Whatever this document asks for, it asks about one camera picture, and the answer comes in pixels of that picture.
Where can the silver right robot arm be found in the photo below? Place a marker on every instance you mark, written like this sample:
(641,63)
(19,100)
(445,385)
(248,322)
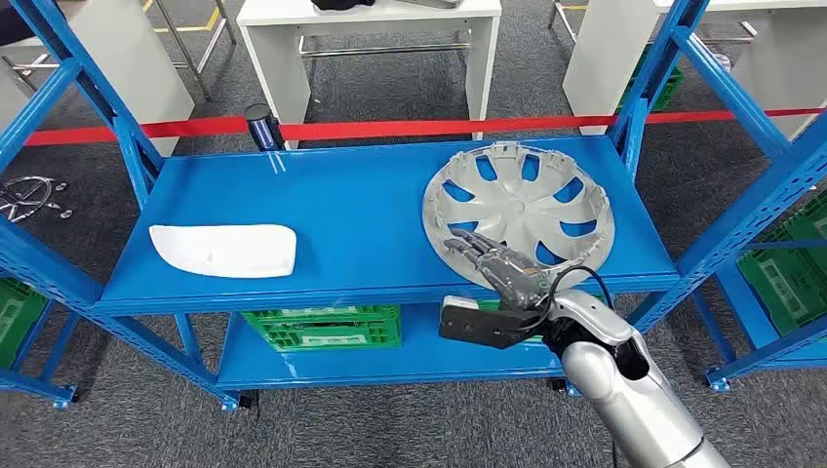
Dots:
(620,387)

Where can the chrome car emblem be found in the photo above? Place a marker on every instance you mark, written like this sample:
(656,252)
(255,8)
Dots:
(19,200)

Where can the black object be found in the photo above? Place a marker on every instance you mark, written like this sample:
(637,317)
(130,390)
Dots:
(342,4)

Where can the black stanchion post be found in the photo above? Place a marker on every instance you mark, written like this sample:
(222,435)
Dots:
(261,126)

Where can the white table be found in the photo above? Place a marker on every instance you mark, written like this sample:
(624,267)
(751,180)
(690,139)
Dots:
(278,64)
(142,71)
(601,58)

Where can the red barrier tape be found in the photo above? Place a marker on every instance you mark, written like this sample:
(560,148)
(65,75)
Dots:
(387,128)

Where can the grey plastic wheel cover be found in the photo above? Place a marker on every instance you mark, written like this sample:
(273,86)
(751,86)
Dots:
(517,206)

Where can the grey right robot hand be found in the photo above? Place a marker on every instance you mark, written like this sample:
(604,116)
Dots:
(510,278)

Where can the white plastic mirror cover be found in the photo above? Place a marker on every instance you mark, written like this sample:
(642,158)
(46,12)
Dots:
(226,252)

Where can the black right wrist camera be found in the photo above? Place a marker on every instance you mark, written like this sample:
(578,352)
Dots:
(478,326)

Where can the chrome metal frame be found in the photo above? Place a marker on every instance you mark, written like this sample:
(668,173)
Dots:
(184,55)
(26,66)

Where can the blue metal shelf rack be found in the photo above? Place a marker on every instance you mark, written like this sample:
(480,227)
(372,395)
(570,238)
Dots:
(743,303)
(39,387)
(362,226)

